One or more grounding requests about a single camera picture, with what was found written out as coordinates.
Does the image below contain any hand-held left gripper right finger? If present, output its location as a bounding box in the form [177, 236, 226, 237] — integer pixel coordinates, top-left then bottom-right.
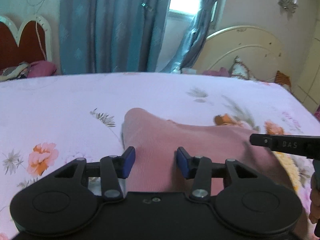
[176, 147, 263, 202]

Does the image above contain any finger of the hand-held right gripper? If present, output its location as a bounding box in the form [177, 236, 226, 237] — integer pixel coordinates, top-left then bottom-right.
[249, 133, 320, 160]

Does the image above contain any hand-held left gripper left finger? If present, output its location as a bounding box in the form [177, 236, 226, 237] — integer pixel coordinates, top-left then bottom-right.
[54, 146, 136, 200]

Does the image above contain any pink knit sweater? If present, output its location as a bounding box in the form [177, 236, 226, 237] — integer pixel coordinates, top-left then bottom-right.
[121, 108, 312, 240]

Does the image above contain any person's right hand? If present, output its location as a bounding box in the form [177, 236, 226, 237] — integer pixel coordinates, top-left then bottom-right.
[309, 172, 320, 230]

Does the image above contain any patterned cushion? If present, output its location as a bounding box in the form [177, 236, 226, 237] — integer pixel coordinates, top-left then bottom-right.
[229, 56, 254, 80]

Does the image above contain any floral white bed sheet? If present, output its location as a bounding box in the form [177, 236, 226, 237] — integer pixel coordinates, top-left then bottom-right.
[0, 72, 320, 240]

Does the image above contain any cream round headboard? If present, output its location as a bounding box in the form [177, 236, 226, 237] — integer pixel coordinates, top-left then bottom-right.
[192, 25, 293, 87]

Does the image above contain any pink pillow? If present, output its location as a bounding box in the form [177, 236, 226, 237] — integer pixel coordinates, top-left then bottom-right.
[27, 60, 58, 78]

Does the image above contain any blue curtain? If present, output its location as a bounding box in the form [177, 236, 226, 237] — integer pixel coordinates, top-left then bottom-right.
[59, 0, 230, 75]

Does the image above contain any patterned blanket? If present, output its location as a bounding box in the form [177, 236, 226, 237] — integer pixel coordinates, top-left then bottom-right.
[0, 62, 32, 82]

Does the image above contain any red headboard with white trim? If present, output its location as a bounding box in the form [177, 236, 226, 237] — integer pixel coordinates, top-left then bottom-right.
[0, 15, 53, 71]

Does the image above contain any silver wall decoration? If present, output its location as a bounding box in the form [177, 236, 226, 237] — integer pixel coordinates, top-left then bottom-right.
[278, 0, 300, 13]

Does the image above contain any white hanging cable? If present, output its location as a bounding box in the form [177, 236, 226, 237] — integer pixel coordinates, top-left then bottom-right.
[35, 20, 48, 62]

